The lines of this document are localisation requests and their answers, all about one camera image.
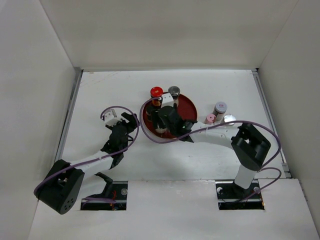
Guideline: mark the small dark spice bottle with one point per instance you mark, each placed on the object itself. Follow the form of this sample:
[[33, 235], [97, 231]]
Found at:
[[148, 111]]

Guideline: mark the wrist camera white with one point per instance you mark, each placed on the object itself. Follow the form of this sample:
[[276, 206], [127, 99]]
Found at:
[[167, 100], [110, 118]]

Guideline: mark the grey lid white shaker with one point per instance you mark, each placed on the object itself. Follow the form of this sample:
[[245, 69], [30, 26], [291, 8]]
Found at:
[[175, 93]]

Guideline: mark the red round tray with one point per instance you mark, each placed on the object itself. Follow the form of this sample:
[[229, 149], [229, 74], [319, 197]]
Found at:
[[186, 109]]

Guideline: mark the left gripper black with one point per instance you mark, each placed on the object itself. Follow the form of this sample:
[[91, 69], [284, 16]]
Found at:
[[132, 124]]

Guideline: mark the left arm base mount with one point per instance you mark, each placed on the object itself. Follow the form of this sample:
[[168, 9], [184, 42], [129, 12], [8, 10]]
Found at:
[[113, 197]]

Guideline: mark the red label grey lid jar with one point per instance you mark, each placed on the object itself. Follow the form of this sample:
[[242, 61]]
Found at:
[[219, 110]]

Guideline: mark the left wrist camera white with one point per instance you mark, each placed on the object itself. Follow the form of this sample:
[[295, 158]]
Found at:
[[110, 118]]

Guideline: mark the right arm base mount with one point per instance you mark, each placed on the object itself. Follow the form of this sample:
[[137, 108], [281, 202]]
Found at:
[[232, 197]]

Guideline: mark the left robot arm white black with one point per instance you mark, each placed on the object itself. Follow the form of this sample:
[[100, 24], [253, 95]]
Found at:
[[60, 188]]

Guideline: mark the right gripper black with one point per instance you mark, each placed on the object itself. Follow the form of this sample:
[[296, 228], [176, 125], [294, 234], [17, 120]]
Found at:
[[155, 116]]

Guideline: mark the pink cap bottle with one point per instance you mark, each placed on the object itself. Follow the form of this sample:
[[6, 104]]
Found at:
[[210, 119]]

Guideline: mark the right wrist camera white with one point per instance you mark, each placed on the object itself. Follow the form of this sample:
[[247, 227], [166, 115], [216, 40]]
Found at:
[[167, 100]]

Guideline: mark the black cap white bottle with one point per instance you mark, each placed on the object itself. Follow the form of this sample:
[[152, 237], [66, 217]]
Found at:
[[160, 130]]

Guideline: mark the red lid sauce jar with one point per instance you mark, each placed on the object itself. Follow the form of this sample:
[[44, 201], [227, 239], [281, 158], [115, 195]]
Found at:
[[156, 93]]

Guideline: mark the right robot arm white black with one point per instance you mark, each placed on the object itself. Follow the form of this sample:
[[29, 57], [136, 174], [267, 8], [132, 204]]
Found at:
[[248, 144]]

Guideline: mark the silver lid blue label bottle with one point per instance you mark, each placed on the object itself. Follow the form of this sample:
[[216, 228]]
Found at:
[[229, 119]]

